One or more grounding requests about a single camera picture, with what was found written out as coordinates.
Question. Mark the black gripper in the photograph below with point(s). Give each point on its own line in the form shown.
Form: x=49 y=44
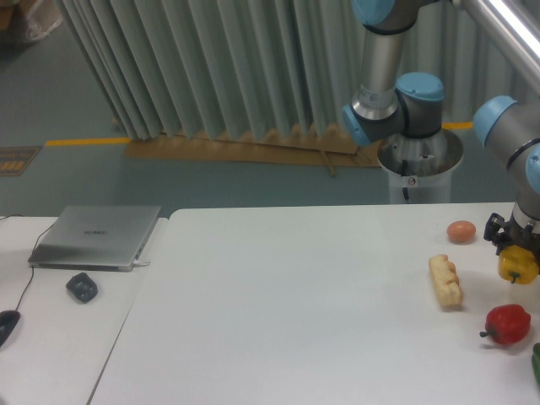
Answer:
x=501 y=234

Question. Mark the yellow toy bell pepper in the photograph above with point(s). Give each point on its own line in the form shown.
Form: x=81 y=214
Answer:
x=517 y=265

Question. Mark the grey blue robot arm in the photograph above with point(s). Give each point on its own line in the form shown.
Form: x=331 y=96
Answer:
x=403 y=114

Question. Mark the red toy bell pepper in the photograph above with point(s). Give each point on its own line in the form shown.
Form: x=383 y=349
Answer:
x=506 y=324

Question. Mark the green toy pepper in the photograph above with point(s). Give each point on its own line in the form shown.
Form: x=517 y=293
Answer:
x=535 y=360

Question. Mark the brown toy egg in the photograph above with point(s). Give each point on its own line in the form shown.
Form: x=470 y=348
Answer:
x=461 y=232

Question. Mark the toy bread loaf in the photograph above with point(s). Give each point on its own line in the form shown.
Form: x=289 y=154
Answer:
x=445 y=282

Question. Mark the flat brown cardboard sheet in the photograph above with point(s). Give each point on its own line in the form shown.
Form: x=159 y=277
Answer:
x=331 y=149

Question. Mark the pale green folding curtain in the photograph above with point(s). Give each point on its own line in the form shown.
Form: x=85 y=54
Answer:
x=231 y=68

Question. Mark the silver closed laptop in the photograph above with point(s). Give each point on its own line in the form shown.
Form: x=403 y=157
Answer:
x=96 y=237

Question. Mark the small black controller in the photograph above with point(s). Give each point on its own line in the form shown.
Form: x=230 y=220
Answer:
x=82 y=287

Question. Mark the black computer mouse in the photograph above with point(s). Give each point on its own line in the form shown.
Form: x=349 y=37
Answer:
x=9 y=319

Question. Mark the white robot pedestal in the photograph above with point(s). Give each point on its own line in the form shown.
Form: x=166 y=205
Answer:
x=419 y=170

